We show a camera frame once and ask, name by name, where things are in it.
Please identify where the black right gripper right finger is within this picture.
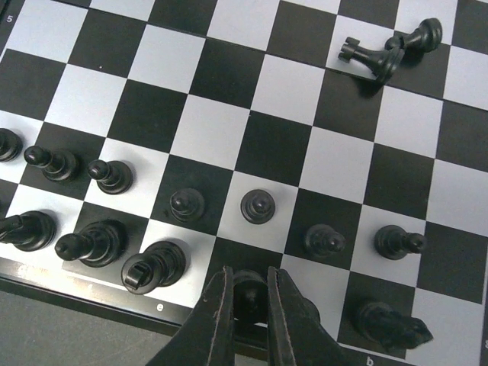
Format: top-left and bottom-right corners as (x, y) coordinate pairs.
(267, 267), (352, 365)

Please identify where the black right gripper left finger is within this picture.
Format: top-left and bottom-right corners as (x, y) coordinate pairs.
(147, 266), (233, 366)

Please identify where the black queen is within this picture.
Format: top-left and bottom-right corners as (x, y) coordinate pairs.
(233, 270), (268, 324)

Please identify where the black knight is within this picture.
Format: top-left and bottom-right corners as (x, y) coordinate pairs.
(354, 301), (434, 351)

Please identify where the black king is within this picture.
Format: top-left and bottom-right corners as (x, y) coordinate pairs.
(120, 240), (187, 295)

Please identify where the black pawn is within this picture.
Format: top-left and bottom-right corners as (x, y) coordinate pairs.
(374, 225), (427, 260)
(304, 224), (346, 258)
(384, 18), (443, 53)
(0, 128), (23, 162)
(240, 189), (276, 224)
(24, 145), (79, 183)
(169, 188), (205, 223)
(88, 159), (133, 194)

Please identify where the black bishop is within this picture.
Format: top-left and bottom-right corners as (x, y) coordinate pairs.
(54, 219), (128, 268)
(1, 210), (56, 252)

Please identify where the black rook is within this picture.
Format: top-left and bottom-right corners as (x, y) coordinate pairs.
(338, 37), (405, 85)

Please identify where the black white chessboard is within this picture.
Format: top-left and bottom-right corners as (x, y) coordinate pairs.
(1, 1), (487, 365)

